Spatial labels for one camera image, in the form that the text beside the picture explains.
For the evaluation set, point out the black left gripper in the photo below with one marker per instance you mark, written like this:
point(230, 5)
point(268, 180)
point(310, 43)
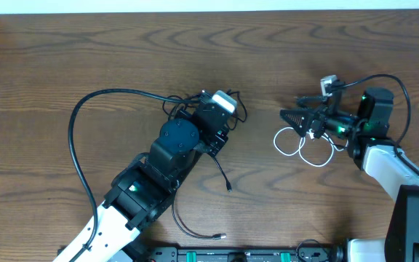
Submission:
point(217, 150)

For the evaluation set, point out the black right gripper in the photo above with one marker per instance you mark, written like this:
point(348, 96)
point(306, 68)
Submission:
point(307, 120)

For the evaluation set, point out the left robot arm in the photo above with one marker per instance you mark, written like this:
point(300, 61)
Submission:
point(147, 187)

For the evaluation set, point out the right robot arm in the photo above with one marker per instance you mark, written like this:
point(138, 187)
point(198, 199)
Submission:
point(378, 156)

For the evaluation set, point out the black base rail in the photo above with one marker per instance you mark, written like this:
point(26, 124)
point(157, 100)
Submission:
point(267, 254)

